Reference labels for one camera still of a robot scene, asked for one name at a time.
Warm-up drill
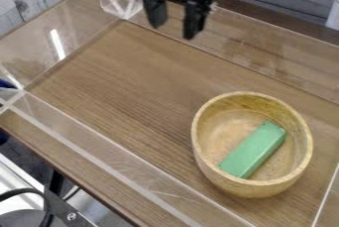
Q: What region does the brown wooden bowl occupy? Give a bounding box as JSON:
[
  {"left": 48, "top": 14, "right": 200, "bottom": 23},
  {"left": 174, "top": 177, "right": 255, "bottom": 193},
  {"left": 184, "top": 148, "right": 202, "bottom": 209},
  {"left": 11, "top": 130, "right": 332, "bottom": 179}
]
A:
[{"left": 191, "top": 91, "right": 314, "bottom": 198}]

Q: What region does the green rectangular block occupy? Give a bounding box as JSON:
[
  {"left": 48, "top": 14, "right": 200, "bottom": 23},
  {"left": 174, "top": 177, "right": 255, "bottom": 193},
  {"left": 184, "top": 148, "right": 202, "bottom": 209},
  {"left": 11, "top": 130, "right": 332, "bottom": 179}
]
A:
[{"left": 219, "top": 121, "right": 287, "bottom": 178}]

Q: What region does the black table leg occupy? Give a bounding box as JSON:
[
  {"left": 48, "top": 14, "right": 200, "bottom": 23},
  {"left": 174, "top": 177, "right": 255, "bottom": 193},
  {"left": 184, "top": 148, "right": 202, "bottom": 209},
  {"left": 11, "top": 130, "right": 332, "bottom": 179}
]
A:
[{"left": 49, "top": 170, "right": 65, "bottom": 195}]

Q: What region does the blue object at edge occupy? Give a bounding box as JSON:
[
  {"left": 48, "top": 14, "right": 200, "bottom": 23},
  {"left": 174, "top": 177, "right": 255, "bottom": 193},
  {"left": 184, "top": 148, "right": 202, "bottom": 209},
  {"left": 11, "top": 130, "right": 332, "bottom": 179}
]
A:
[{"left": 0, "top": 78, "right": 16, "bottom": 89}]

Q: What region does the black metal bracket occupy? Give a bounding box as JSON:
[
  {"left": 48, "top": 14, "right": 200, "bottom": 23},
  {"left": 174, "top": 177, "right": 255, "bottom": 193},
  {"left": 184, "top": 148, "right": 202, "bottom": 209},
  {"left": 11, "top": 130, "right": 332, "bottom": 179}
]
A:
[{"left": 44, "top": 190, "right": 96, "bottom": 227}]

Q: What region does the black cable loop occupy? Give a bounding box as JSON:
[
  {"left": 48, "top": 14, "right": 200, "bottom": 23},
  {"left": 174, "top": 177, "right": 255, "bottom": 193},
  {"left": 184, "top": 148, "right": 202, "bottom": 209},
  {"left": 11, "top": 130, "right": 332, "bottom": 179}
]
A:
[{"left": 0, "top": 187, "right": 57, "bottom": 227}]

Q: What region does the clear acrylic enclosure wall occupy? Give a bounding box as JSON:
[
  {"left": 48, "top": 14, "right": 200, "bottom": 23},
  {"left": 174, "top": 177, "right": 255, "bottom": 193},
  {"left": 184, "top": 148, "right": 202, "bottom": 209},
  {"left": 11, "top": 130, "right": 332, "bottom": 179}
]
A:
[{"left": 0, "top": 0, "right": 339, "bottom": 227}]

